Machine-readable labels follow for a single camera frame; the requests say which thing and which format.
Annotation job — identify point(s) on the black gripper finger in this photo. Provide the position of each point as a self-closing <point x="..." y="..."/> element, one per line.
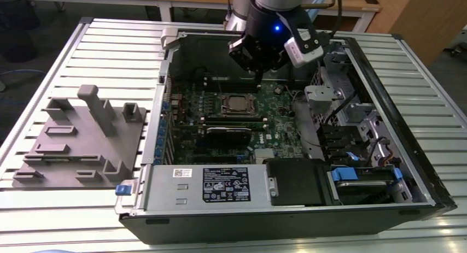
<point x="274" y="59"/>
<point x="245" y="53"/>

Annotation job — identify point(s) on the black RAM slot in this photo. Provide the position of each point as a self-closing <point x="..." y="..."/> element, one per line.
<point x="234" y="88"/>
<point x="234" y="82"/>
<point x="234" y="85"/>
<point x="234" y="91"/>

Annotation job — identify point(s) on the CPU socket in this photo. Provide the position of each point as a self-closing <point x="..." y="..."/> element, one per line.
<point x="238" y="116"/>

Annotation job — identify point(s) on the round coin battery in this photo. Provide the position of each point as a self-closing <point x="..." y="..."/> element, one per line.
<point x="278" y="90"/>

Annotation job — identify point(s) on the silver metal drive cage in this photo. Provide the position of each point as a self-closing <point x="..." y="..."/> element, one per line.
<point x="336" y="75"/>

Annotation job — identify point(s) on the green motherboard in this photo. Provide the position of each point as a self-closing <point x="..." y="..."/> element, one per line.
<point x="285" y="127"/>

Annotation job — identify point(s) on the green RAM stick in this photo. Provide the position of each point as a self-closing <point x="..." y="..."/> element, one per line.
<point x="234" y="124"/>

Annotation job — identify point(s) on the black graphics card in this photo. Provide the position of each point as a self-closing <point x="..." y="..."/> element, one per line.
<point x="226" y="139"/>

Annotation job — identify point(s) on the small silver heat sink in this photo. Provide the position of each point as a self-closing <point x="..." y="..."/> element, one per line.
<point x="265" y="153"/>

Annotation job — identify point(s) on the wooden cabinet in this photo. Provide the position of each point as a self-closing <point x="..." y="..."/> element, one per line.
<point x="430" y="18"/>

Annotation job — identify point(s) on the black plastic shroud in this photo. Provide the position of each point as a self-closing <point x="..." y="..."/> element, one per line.
<point x="300" y="182"/>

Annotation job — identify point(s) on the hard disk in blue carrier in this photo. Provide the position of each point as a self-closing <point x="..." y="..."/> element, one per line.
<point x="345" y="175"/>

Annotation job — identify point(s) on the black chair base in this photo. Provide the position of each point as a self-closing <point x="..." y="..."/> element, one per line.
<point x="460" y="49"/>

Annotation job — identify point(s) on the silver power supply unit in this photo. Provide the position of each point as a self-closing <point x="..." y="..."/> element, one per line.
<point x="165" y="187"/>

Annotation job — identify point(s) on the grey parts rack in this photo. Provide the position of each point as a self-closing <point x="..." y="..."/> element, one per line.
<point x="87" y="143"/>

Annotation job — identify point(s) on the blue case latch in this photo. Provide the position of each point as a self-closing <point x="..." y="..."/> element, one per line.
<point x="123" y="190"/>

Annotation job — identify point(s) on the black PC case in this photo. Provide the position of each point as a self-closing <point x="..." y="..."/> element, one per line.
<point x="256" y="228"/>

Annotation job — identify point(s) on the black office chair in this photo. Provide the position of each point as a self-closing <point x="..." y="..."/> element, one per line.
<point x="18" y="31"/>

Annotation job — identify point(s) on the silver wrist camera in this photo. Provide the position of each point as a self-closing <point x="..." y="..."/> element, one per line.
<point x="305" y="53"/>

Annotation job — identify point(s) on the silver metal bracket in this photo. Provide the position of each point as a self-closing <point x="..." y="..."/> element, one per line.
<point x="321" y="93"/>

